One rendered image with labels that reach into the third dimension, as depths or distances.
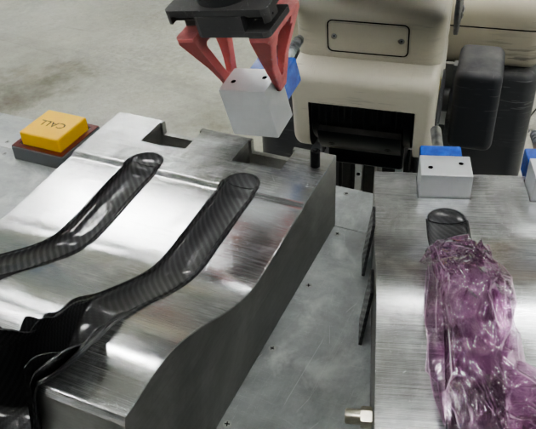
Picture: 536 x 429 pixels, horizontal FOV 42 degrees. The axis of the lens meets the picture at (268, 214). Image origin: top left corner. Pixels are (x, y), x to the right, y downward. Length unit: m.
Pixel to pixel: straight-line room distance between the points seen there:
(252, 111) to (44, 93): 2.30
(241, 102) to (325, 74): 0.42
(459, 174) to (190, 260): 0.28
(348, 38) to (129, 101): 1.76
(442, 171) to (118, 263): 0.32
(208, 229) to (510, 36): 0.82
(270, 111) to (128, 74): 2.33
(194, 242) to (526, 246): 0.30
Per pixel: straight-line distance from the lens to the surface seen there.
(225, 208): 0.66
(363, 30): 1.07
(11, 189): 0.90
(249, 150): 0.75
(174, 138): 0.79
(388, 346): 0.53
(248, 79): 0.67
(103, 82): 2.93
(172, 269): 0.61
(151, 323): 0.50
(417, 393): 0.51
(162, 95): 2.77
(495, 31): 1.33
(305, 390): 0.61
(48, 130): 0.92
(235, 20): 0.61
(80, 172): 0.74
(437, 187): 0.72
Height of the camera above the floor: 1.28
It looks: 38 degrees down
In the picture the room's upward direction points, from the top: 3 degrees counter-clockwise
